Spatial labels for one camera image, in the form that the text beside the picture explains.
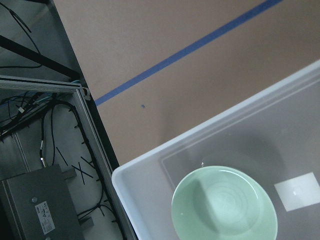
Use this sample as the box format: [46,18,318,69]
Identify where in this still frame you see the pale green bowl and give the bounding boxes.
[171,166,278,240]

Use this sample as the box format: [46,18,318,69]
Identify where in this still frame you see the clear plastic storage box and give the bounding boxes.
[112,61,320,240]

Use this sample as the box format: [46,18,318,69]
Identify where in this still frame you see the grey controller box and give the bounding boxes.
[0,165,94,240]

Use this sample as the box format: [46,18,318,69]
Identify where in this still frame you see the white label in box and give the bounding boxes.
[274,172,320,212]

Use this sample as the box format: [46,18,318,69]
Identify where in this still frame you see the aluminium frame rail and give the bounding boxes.
[0,76,136,240]

